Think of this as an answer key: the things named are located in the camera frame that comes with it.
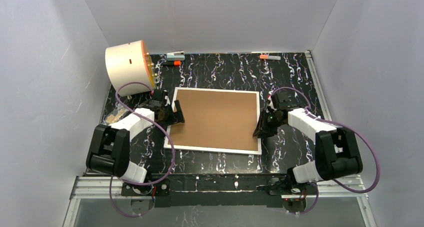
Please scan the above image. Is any black orange marker pen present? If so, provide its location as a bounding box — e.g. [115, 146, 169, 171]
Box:
[161, 60, 182, 67]

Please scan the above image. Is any aluminium rail front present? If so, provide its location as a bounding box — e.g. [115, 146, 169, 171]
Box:
[70, 174, 369, 199]

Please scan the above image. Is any white picture frame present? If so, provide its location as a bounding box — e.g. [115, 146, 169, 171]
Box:
[163, 86, 263, 156]

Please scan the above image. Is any brown cardboard backing board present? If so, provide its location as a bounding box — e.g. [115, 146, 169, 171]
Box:
[167, 88, 260, 152]

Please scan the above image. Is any cream cylindrical drum device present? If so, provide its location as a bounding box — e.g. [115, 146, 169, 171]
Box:
[104, 40, 156, 96]

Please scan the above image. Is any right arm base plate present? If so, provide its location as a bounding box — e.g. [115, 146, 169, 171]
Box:
[256, 177, 318, 197]

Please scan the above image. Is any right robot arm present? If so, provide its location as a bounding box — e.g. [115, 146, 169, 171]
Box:
[252, 93, 363, 195]

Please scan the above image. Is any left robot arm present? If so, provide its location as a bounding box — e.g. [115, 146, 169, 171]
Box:
[86, 89, 185, 186]

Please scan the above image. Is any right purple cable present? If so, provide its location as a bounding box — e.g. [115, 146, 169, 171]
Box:
[268, 86, 381, 216]

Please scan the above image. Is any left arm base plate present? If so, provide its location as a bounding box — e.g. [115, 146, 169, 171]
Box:
[121, 178, 171, 197]

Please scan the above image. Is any orange grey utility knife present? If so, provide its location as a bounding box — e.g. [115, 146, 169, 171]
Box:
[259, 54, 281, 61]

